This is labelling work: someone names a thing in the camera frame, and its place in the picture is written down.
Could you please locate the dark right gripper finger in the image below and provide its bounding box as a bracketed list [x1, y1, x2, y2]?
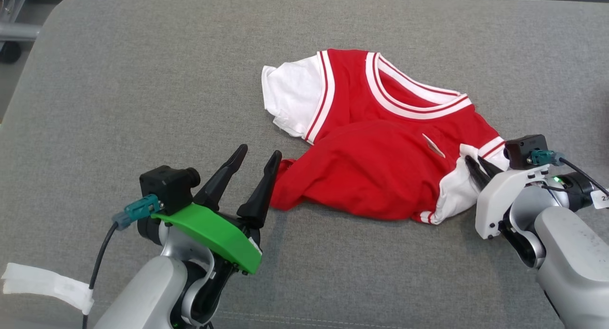
[465, 155, 491, 190]
[477, 155, 504, 179]

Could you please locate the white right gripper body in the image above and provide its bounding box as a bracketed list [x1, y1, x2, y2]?
[475, 166, 550, 239]

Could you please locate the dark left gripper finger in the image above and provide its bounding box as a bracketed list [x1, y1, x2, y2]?
[193, 144, 248, 211]
[236, 150, 282, 229]

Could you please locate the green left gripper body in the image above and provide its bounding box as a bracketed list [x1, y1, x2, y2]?
[151, 203, 263, 275]

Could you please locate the red white basketball jersey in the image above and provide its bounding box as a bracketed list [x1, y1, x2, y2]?
[261, 49, 512, 225]

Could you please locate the grey fabric sofa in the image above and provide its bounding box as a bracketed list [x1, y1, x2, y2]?
[0, 0, 609, 329]

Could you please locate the white tape strip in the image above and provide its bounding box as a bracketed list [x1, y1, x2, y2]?
[1, 262, 95, 315]

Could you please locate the black cable teal plug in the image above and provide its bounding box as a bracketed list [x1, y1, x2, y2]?
[82, 194, 160, 329]
[530, 150, 609, 197]

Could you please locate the grey metal wheeled frame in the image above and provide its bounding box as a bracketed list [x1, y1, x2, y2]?
[0, 0, 43, 65]

